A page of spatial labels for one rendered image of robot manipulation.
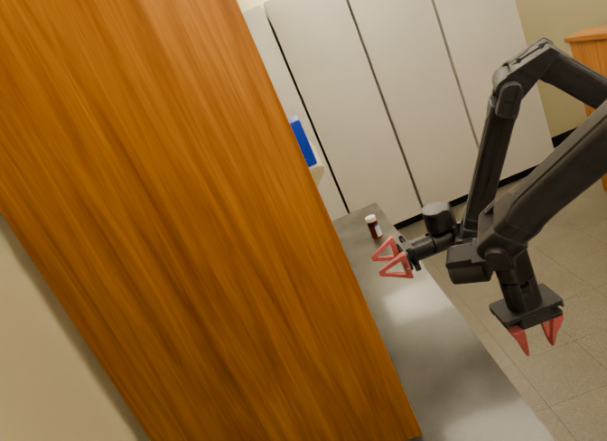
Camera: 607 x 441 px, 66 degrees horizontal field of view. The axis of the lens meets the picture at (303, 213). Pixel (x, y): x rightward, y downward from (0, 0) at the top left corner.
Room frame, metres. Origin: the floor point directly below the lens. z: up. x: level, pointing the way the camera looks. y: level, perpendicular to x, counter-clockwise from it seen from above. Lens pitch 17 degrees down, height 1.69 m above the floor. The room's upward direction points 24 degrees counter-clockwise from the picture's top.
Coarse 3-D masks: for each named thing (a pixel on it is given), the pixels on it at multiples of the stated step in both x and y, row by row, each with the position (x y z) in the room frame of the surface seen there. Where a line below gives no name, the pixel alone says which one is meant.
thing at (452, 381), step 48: (384, 240) 1.72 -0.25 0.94; (384, 288) 1.37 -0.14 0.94; (432, 288) 1.25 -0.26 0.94; (384, 336) 1.12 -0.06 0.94; (432, 336) 1.04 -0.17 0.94; (432, 384) 0.88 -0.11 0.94; (480, 384) 0.82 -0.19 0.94; (432, 432) 0.76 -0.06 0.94; (480, 432) 0.71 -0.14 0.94; (528, 432) 0.67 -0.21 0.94
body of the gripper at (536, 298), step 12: (504, 288) 0.67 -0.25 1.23; (516, 288) 0.66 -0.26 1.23; (528, 288) 0.65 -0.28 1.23; (540, 288) 0.70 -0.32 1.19; (504, 300) 0.71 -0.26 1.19; (516, 300) 0.66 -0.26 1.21; (528, 300) 0.65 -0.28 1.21; (540, 300) 0.66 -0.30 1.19; (552, 300) 0.66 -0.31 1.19; (492, 312) 0.70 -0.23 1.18; (504, 312) 0.68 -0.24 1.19; (516, 312) 0.67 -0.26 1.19; (528, 312) 0.65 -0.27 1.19; (504, 324) 0.66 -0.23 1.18
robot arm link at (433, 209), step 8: (424, 208) 1.08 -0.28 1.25; (432, 208) 1.07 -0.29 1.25; (440, 208) 1.06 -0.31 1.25; (448, 208) 1.05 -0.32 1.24; (424, 216) 1.06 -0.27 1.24; (432, 216) 1.04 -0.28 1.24; (440, 216) 1.04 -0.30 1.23; (448, 216) 1.04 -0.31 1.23; (432, 224) 1.05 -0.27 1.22; (440, 224) 1.05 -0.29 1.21; (448, 224) 1.05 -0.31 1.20; (456, 224) 1.07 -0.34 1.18; (432, 232) 1.06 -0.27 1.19; (440, 232) 1.05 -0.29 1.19; (456, 232) 1.04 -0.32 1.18; (456, 240) 1.03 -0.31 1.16; (464, 240) 1.02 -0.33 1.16
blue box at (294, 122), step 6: (288, 120) 0.91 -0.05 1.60; (294, 120) 0.87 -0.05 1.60; (294, 126) 0.87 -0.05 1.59; (300, 126) 0.87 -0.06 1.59; (294, 132) 0.87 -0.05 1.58; (300, 132) 0.87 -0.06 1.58; (300, 138) 0.87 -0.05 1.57; (306, 138) 0.87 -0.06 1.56; (300, 144) 0.87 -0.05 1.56; (306, 144) 0.87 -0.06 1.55; (306, 150) 0.87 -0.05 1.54; (312, 150) 0.87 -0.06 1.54; (306, 156) 0.87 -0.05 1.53; (312, 156) 0.87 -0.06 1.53; (306, 162) 0.87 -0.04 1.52; (312, 162) 0.87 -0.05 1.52
